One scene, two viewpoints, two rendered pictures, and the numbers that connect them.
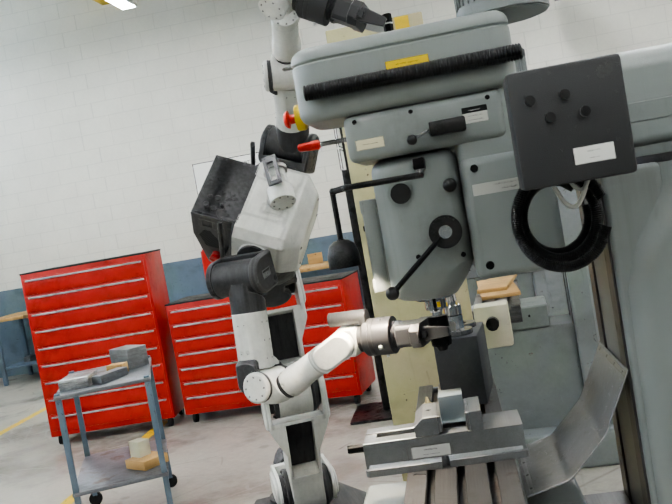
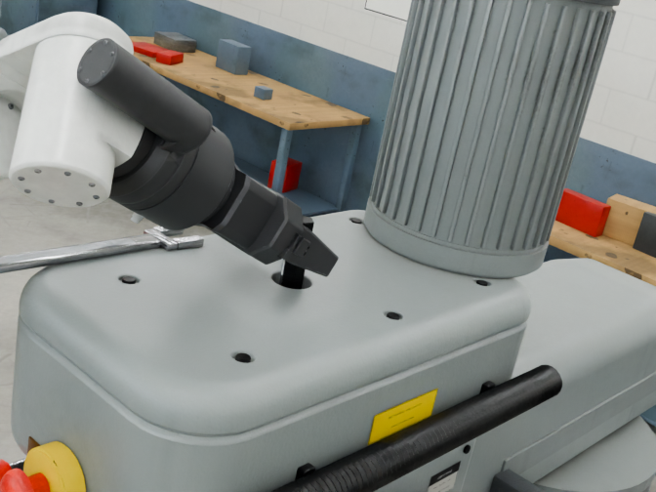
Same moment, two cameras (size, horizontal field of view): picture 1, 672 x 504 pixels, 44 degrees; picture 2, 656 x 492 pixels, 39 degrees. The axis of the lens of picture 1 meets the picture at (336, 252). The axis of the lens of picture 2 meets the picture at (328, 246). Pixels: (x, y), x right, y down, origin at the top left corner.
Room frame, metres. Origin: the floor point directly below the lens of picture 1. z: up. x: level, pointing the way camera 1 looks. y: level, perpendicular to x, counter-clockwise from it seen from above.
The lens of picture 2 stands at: (1.46, 0.44, 2.22)
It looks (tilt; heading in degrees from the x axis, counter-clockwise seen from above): 21 degrees down; 301
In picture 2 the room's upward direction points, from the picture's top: 11 degrees clockwise
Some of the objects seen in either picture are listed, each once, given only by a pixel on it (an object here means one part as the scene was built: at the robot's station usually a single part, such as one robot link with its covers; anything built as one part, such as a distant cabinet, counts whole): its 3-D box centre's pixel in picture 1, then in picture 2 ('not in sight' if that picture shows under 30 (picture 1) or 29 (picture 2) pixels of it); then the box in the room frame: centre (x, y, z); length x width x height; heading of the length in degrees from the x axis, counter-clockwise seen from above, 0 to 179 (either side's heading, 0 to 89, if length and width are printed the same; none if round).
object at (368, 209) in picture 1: (376, 245); not in sight; (1.89, -0.09, 1.45); 0.04 x 0.04 x 0.21; 82
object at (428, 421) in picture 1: (428, 418); not in sight; (1.82, -0.14, 1.05); 0.12 x 0.06 x 0.04; 172
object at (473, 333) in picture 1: (463, 361); not in sight; (2.32, -0.30, 1.06); 0.22 x 0.12 x 0.20; 165
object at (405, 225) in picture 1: (424, 225); not in sight; (1.88, -0.21, 1.47); 0.21 x 0.19 x 0.32; 172
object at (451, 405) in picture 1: (451, 405); not in sight; (1.81, -0.19, 1.07); 0.06 x 0.05 x 0.06; 172
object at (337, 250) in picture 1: (343, 253); not in sight; (1.84, -0.01, 1.44); 0.07 x 0.07 x 0.06
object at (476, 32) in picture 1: (403, 74); (288, 352); (1.88, -0.22, 1.81); 0.47 x 0.26 x 0.16; 82
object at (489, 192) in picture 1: (509, 211); not in sight; (1.85, -0.39, 1.47); 0.24 x 0.19 x 0.26; 172
